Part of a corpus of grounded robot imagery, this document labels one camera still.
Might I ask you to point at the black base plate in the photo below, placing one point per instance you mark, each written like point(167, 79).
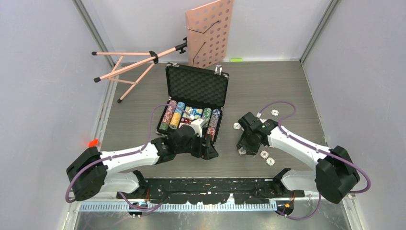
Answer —
point(210, 191)

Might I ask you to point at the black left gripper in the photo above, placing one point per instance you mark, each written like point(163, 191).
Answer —
point(210, 153)

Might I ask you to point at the blue yellow chip stack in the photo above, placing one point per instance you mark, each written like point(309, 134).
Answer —
point(176, 117)

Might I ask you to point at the green tape piece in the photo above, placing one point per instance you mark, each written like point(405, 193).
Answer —
point(236, 60)

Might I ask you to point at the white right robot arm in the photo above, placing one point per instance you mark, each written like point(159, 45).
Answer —
point(330, 174)

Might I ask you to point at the green poker chip stack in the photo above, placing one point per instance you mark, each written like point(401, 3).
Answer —
point(163, 127)

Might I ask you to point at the pink music stand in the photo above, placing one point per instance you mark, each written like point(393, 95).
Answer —
point(207, 32)

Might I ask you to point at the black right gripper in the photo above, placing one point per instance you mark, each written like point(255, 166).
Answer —
point(252, 150)

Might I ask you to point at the blue red chip stack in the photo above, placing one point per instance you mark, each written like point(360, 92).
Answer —
point(213, 123)

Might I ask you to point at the green white chip stack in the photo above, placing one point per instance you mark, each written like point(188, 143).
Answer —
point(206, 115)

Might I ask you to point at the white poker chip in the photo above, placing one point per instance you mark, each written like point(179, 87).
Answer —
point(275, 112)
point(236, 126)
point(270, 161)

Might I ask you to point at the orange clip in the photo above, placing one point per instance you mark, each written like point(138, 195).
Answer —
point(93, 143)

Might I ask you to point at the black poker set case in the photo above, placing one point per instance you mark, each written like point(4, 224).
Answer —
point(198, 88)

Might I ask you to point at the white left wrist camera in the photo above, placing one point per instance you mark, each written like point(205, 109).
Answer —
point(198, 125)

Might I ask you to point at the blue playing card deck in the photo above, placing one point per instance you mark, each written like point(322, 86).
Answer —
point(195, 112)

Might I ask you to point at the red white chip stack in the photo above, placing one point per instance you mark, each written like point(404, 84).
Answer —
point(169, 112)

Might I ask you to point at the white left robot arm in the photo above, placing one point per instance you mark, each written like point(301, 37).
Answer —
point(94, 171)

